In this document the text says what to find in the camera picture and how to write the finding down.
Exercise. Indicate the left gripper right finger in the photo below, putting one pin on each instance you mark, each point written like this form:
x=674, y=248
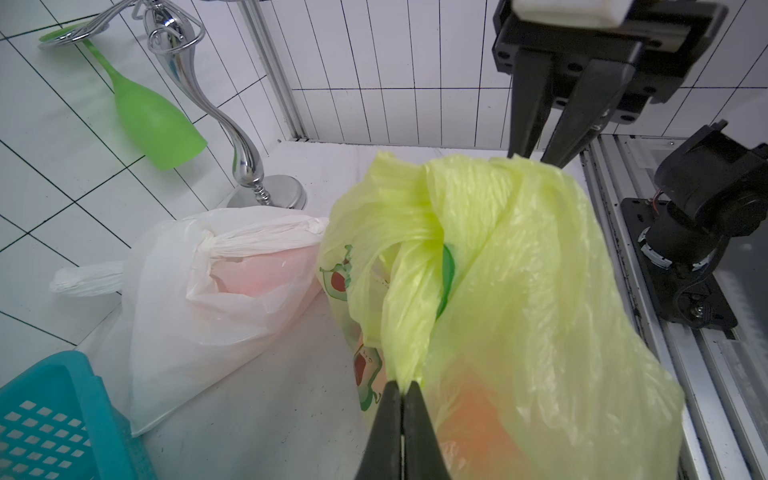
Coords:
x=421, y=453

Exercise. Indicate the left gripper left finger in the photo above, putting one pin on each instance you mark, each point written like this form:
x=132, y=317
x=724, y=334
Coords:
x=383, y=455

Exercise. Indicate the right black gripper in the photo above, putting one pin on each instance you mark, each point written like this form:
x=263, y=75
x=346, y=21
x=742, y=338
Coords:
x=597, y=75

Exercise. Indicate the green plastic bag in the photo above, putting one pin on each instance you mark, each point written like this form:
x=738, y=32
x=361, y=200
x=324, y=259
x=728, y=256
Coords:
x=486, y=285

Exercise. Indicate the white printed plastic bag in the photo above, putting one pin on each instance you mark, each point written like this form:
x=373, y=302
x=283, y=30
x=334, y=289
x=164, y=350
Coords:
x=201, y=297

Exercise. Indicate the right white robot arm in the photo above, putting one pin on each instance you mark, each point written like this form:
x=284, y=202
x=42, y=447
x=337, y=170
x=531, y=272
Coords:
x=710, y=190

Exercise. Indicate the teal plastic basket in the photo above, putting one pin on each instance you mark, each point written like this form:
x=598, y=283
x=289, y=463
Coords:
x=57, y=422

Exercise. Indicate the green plastic wine glass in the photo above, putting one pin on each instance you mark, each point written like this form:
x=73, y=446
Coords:
x=152, y=123

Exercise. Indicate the chrome glass holder stand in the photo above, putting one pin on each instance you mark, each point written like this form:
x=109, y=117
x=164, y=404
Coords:
x=172, y=35

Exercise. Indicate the aluminium mounting rail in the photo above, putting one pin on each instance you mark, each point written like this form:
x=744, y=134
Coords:
x=723, y=375

